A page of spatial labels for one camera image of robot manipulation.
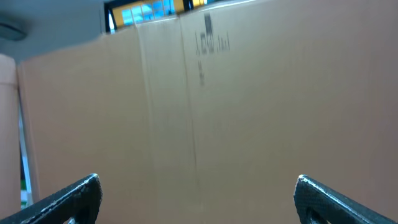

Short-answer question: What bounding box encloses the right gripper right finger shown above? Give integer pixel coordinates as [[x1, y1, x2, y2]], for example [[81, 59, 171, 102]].
[[294, 175, 397, 224]]

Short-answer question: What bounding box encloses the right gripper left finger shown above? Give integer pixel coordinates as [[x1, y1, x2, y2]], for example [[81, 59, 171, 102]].
[[1, 174, 103, 224]]

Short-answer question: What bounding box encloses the brown cardboard backdrop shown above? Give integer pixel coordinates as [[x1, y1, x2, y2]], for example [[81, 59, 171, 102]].
[[18, 0, 397, 223]]

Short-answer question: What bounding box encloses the yellow framed window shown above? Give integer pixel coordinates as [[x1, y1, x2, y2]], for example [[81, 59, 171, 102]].
[[104, 0, 217, 33]]

